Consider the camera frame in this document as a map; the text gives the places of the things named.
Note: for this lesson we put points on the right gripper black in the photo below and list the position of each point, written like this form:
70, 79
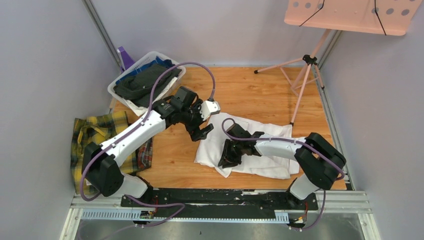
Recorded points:
227, 160

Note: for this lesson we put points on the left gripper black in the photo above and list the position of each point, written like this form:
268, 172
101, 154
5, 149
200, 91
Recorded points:
193, 129

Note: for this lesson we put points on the white long sleeve shirt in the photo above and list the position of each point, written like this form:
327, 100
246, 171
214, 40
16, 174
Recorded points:
210, 150

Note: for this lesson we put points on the white plastic laundry basket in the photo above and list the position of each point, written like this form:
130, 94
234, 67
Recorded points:
150, 56

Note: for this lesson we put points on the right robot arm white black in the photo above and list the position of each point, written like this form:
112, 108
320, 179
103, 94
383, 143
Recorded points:
321, 163

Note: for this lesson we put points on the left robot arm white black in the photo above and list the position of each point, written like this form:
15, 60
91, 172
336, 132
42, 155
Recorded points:
101, 162

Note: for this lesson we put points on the red blue plaid shirt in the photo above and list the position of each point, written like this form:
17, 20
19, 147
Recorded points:
145, 156

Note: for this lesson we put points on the dark striped shirt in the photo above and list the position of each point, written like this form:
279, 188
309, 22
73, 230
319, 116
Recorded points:
136, 88

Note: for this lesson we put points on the blue shirt in basket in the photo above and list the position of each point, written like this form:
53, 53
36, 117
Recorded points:
167, 63

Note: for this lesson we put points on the purple wedge object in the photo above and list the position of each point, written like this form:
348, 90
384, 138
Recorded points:
126, 60

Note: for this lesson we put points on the yellow plaid shirt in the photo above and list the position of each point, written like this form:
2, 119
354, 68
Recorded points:
97, 129

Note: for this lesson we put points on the pink music stand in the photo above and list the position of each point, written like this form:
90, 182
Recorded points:
382, 17

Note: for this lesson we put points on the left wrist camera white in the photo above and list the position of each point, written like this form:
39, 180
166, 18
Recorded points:
209, 108

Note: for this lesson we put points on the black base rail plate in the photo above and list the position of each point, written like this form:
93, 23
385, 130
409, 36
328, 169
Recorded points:
229, 203

